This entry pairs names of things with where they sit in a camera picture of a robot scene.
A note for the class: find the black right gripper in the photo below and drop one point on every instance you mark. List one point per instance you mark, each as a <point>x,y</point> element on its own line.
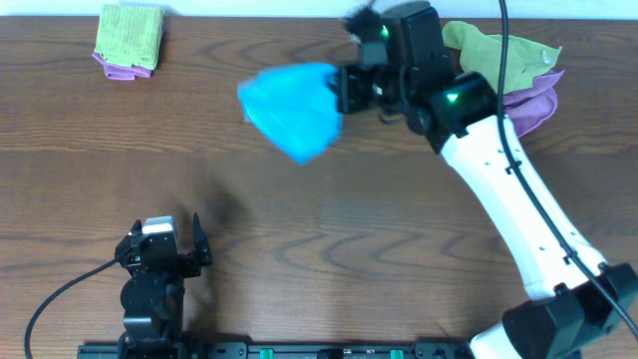
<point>350,87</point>

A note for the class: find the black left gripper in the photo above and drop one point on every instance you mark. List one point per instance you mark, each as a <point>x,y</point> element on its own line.
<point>162,256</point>

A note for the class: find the blue cloth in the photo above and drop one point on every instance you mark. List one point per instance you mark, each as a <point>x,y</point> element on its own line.
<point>294,109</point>

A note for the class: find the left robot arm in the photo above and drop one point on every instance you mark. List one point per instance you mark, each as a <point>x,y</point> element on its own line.
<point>153,297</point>

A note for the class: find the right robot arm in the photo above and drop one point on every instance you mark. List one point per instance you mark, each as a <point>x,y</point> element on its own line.
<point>575,297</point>

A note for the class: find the crumpled green cloth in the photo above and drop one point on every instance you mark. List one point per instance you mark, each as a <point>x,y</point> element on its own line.
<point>481,53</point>

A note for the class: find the crumpled purple cloth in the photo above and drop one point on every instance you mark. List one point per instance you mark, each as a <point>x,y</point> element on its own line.
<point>530,108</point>

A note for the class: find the folded purple cloth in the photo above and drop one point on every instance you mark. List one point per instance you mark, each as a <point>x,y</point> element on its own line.
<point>119,71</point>

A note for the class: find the folded green cloth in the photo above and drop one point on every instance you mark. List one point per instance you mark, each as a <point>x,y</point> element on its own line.
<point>128,17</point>

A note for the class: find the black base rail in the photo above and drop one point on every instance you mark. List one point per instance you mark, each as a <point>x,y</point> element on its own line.
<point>240,350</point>

